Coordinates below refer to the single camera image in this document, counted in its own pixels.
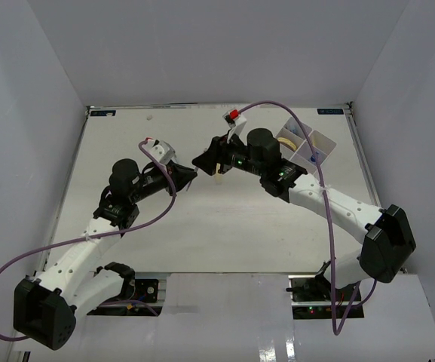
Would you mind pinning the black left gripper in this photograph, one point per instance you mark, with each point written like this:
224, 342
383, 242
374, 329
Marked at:
181, 176

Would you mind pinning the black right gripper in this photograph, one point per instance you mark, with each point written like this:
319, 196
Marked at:
218, 151

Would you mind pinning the white divided organizer box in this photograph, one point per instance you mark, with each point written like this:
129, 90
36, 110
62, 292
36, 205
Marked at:
304, 141

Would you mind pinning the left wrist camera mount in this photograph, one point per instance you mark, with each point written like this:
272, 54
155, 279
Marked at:
161, 151

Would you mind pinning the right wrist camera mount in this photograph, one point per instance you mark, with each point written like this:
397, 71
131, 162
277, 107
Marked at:
236, 122

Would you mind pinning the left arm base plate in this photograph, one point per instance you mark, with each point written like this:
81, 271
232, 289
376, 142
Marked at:
147, 301

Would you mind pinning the blue capped small marker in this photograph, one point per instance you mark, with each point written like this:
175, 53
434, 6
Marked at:
316, 158

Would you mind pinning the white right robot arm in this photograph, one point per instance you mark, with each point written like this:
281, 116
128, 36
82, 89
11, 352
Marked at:
385, 235

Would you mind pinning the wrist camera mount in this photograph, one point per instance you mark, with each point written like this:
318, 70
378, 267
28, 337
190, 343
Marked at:
161, 151
236, 122

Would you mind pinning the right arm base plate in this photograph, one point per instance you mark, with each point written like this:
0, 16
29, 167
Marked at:
311, 298

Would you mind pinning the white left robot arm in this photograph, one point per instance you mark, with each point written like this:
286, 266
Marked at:
46, 308

